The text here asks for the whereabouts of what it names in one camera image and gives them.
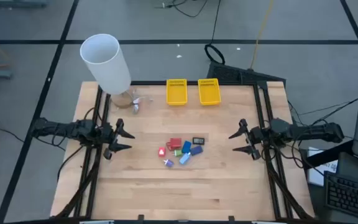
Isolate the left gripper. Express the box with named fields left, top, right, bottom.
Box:
left=99, top=118, right=135, bottom=161

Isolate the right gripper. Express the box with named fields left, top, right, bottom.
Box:
left=228, top=118, right=272, bottom=161

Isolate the red square wall charger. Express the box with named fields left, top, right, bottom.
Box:
left=165, top=138, right=183, bottom=151

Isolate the yellow plastic basket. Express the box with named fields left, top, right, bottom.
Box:
left=197, top=78, right=222, bottom=106
left=166, top=78, right=188, bottom=106

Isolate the light blue multiport charger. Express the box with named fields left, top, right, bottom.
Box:
left=178, top=152, right=192, bottom=166

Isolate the black mesh panel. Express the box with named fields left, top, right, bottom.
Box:
left=206, top=61, right=287, bottom=88

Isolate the white cylindrical tube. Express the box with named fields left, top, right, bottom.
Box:
left=80, top=33, right=135, bottom=110

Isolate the white paper sheet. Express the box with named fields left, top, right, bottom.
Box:
left=306, top=146, right=339, bottom=187

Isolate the black desk edge bar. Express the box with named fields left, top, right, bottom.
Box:
left=303, top=139, right=354, bottom=170

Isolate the black computer keyboard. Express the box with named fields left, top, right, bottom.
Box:
left=323, top=170, right=358, bottom=222

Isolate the clear bundled lamp cable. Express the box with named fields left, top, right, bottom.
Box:
left=131, top=89, right=154, bottom=114

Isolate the black looped floor cable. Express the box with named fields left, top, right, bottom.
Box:
left=204, top=0, right=226, bottom=65

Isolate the yellow floor cable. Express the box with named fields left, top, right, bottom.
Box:
left=250, top=0, right=275, bottom=70

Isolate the thin black floor cable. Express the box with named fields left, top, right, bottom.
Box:
left=153, top=0, right=209, bottom=18

